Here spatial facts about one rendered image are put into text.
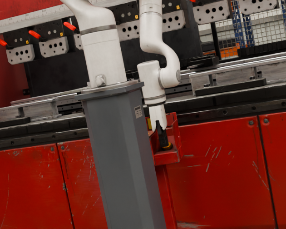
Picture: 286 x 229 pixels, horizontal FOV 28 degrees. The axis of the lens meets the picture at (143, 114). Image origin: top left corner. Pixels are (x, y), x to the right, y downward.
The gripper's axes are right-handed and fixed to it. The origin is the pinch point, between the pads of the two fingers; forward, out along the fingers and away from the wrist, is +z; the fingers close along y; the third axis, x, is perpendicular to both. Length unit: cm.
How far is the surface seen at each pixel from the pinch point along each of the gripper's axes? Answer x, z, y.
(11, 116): -85, -12, -58
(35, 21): -60, -56, -54
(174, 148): 3.1, 4.3, -2.7
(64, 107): -64, -9, -78
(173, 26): 8, -41, -37
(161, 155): -1.3, 4.6, 3.3
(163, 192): -4.4, 20.9, -0.6
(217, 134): 19.5, 5.2, -19.0
